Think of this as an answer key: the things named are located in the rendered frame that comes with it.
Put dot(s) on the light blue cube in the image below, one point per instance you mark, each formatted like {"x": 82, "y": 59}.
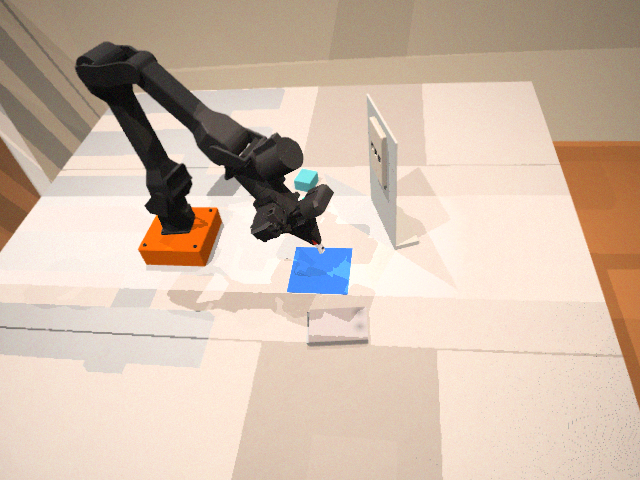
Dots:
{"x": 306, "y": 179}

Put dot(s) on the blue square marking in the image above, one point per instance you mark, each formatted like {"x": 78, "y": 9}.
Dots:
{"x": 326, "y": 273}

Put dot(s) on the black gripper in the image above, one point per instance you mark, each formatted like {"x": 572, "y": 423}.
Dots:
{"x": 301, "y": 220}

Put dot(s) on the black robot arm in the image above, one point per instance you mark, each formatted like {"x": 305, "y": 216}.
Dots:
{"x": 109, "y": 72}

